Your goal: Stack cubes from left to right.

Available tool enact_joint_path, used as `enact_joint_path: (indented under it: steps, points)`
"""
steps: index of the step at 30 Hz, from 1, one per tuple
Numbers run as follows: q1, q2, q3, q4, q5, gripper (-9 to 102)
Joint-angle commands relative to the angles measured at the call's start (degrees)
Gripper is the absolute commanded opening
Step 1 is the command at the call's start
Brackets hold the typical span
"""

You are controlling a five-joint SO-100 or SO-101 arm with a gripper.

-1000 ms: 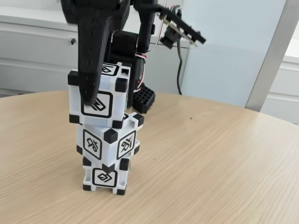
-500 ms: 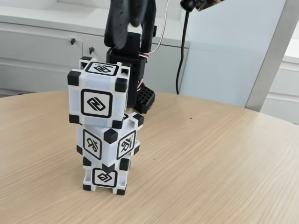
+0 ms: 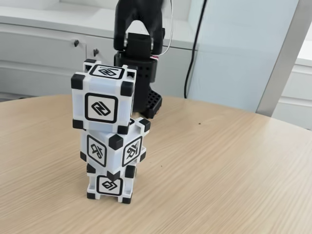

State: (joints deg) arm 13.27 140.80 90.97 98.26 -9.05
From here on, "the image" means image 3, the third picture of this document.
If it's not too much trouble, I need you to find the frosted glass panel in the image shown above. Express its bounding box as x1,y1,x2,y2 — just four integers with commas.
187,0,300,113

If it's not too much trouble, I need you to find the black camera cable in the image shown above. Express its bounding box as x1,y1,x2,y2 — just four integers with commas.
184,0,208,98

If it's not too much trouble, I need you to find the white cube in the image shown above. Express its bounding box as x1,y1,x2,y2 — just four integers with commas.
70,58,137,135
86,163,137,204
79,117,151,174

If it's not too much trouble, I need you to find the white red servo wire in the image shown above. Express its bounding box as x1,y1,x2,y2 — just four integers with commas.
157,0,175,59

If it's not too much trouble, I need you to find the white cube, layered-diamond symbol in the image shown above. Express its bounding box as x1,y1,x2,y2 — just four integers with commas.
86,163,137,204

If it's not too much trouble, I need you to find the white low cabinet with drawers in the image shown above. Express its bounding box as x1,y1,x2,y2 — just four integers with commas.
0,0,199,100

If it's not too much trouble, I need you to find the grey metal post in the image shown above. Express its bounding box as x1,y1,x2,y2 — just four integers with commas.
254,0,312,119

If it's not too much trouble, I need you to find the white side cabinet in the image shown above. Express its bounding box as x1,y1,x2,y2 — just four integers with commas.
273,53,312,130

